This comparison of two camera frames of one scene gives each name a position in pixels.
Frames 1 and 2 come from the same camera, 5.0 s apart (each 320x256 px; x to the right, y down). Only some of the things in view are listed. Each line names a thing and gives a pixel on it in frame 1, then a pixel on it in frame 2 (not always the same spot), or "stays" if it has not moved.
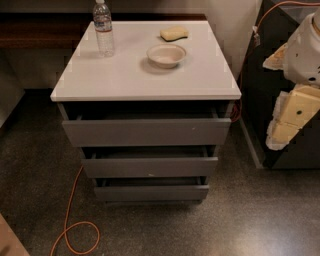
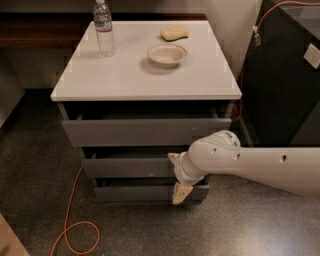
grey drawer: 143,168 stays
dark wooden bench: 61,30 stays
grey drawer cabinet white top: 147,121 stays
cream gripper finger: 292,111 -> 180,193
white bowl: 165,55 stays
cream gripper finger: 276,61 -> 175,157
